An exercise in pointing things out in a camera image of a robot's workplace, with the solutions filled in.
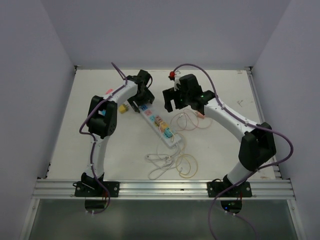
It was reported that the pink cube plug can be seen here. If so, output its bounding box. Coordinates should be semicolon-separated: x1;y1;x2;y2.
154;115;163;126
195;112;205;119

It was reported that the yellow cube plug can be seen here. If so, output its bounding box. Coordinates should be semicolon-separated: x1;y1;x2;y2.
118;103;129;114
159;121;169;133

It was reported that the white power strip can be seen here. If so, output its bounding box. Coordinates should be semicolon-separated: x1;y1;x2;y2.
138;103;182;149

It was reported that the blue plug adapter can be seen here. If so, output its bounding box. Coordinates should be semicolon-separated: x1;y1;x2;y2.
98;110;106;116

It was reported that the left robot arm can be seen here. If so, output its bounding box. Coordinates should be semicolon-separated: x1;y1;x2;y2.
79;69;155;197

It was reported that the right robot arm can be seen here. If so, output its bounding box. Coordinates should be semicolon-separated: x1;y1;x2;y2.
162;71;276;197

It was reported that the teal cube plug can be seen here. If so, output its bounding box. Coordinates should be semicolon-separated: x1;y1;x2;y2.
163;127;174;138

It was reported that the pink charging cable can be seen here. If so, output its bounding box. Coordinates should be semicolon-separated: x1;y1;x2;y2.
170;109;213;132

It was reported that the yellow charging cable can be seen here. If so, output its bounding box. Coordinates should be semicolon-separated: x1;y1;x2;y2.
159;122;200;179

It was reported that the white power strip cord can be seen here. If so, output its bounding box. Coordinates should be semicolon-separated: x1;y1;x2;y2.
145;134;181;181

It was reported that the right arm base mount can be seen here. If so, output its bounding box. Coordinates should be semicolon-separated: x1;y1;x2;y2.
206;178;253;198

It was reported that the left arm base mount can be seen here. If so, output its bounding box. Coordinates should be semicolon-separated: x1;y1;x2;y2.
72;181;120;198

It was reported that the aluminium front rail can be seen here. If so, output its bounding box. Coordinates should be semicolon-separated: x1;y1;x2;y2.
31;179;295;200

